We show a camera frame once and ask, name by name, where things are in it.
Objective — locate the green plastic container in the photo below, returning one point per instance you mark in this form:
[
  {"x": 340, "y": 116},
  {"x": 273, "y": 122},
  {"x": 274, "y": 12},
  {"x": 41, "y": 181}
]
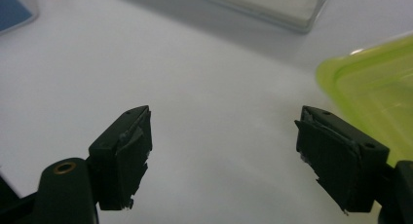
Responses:
[{"x": 373, "y": 87}]

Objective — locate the clear food container blue lid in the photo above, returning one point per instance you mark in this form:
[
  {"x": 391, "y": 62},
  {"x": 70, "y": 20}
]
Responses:
[{"x": 13, "y": 9}]

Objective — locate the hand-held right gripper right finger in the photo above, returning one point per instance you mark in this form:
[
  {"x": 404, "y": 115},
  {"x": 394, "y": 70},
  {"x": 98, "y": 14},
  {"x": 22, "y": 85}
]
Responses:
[{"x": 341, "y": 159}]

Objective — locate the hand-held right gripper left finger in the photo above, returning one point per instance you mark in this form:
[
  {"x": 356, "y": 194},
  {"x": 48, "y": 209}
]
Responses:
[{"x": 123, "y": 159}]

